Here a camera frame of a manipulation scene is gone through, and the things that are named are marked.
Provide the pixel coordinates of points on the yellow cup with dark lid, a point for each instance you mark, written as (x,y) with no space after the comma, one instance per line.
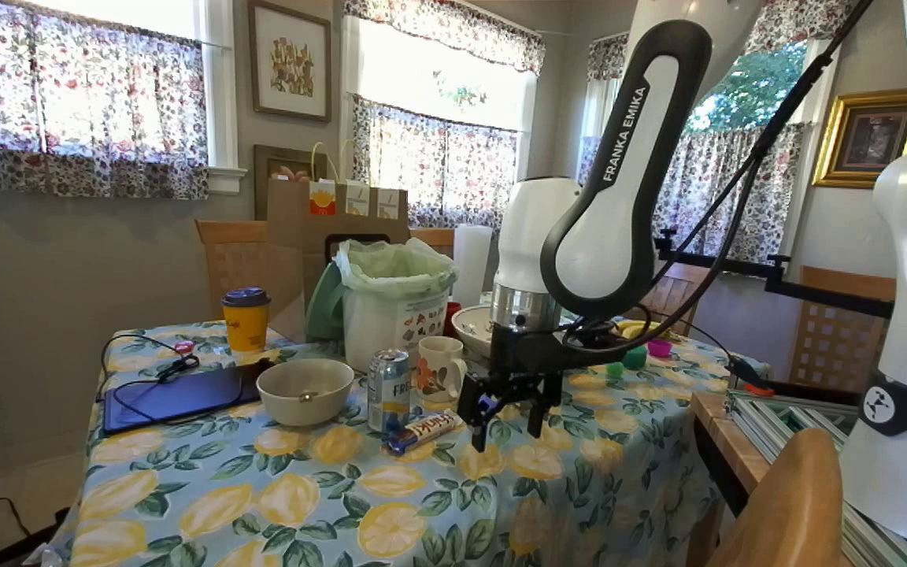
(246,323)

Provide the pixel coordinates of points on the gold framed picture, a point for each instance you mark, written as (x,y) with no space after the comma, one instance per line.
(872,138)

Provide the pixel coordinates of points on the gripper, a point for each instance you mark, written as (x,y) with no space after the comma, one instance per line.
(524,353)

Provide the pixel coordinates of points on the red container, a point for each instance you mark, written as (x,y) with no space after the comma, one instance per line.
(451,316)

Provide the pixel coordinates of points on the window with floral curtains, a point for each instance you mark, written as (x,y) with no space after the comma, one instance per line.
(83,94)
(442,118)
(745,157)

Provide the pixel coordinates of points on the silver drink can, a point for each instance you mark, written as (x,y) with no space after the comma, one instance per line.
(388,390)

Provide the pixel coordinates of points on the brown paper bag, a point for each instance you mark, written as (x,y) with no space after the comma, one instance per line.
(304,228)

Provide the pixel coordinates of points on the dark blue tablet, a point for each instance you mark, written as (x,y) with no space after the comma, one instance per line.
(178,398)

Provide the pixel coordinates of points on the mint green lid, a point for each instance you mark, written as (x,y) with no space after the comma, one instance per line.
(321,303)

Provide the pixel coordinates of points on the small pink lid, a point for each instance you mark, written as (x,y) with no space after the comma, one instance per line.
(183,346)

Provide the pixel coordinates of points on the banana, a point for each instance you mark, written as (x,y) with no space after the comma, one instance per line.
(641,327)

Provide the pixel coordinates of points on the dark framed picture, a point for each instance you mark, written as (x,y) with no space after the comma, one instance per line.
(280,165)

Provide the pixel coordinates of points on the white floral mug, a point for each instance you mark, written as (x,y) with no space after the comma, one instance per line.
(438,368)

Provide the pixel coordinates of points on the black and orange clamp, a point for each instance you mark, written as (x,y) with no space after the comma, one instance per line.
(749,378)

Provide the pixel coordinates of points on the framed flower picture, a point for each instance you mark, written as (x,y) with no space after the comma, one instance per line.
(290,61)

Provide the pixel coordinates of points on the wooden chair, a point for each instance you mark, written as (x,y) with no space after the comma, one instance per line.
(434,239)
(792,512)
(678,295)
(233,264)
(835,339)

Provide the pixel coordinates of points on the small pink cup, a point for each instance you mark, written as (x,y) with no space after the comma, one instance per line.
(660,347)

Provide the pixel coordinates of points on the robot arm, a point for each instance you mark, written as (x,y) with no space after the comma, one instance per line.
(607,236)

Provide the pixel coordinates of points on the white paper towel roll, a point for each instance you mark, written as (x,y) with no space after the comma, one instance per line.
(472,264)

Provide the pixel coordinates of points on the white bin with green bag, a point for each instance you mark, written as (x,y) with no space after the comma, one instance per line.
(394,307)

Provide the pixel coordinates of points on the candy bar in wrapper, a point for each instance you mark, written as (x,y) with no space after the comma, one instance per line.
(424,430)

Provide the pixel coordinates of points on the cream bowl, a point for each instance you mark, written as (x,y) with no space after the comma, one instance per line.
(304,391)

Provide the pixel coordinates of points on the lemon print tablecloth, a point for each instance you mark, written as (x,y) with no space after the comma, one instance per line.
(280,496)

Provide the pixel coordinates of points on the white bowl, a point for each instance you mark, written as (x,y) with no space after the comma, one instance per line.
(473,327)

